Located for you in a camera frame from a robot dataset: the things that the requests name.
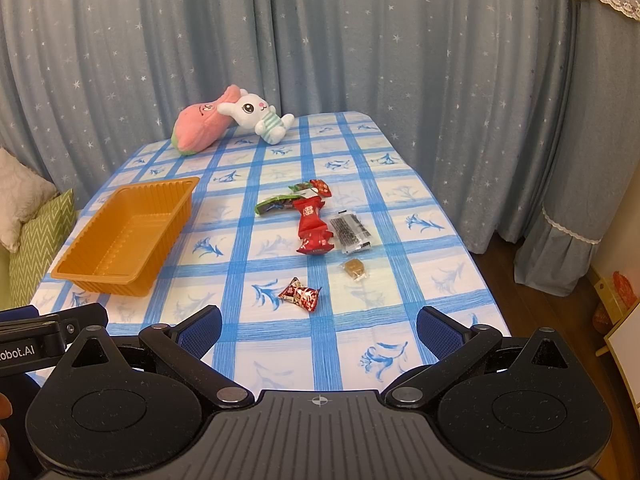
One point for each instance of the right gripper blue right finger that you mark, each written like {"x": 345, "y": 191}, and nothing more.
{"x": 439, "y": 333}

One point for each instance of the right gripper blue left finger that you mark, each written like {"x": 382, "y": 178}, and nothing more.
{"x": 198, "y": 333}

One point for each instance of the clear brown candy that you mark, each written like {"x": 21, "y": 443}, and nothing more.
{"x": 355, "y": 269}

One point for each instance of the small red foil candy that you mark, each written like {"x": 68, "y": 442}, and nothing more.
{"x": 301, "y": 295}

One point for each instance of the black grey snack packet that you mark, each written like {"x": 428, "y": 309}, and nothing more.
{"x": 350, "y": 232}

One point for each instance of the long red snack bar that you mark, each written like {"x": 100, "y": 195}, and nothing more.
{"x": 309, "y": 209}

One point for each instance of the green white snack packet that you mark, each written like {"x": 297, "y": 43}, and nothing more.
{"x": 278, "y": 202}

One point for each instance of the red patterned candy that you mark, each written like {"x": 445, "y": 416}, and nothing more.
{"x": 320, "y": 187}

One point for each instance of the red square snack packet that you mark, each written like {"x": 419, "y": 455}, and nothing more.
{"x": 316, "y": 242}

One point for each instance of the green candy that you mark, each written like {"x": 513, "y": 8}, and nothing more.
{"x": 301, "y": 187}

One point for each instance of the left hand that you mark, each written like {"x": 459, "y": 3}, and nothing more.
{"x": 6, "y": 411}

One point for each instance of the light green sofa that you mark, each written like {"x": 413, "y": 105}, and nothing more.
{"x": 5, "y": 294}

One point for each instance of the green zigzag cushion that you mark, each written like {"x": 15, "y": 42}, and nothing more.
{"x": 41, "y": 240}

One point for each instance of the orange plastic tray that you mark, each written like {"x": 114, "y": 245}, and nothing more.
{"x": 122, "y": 248}

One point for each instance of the blue checked tablecloth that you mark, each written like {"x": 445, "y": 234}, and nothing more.
{"x": 362, "y": 334}

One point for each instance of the beige cushion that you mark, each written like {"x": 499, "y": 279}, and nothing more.
{"x": 22, "y": 194}

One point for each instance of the yellow toy shelf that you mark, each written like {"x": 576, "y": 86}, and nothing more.
{"x": 621, "y": 341}

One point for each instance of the pink strawberry plush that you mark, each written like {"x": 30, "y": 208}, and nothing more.
{"x": 198, "y": 126}

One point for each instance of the white bunny plush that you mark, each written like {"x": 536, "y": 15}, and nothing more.
{"x": 253, "y": 113}

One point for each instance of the grey lace trimmed cover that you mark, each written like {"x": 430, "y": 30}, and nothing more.
{"x": 597, "y": 153}

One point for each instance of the grey star curtain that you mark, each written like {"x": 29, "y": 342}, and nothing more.
{"x": 467, "y": 91}

